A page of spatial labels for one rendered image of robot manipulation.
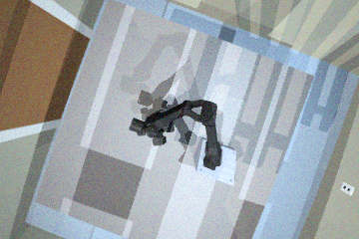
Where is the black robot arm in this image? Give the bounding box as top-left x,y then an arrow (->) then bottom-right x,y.
129,100 -> 222,171

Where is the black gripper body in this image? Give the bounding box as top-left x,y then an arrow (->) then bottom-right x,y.
137,121 -> 175,136

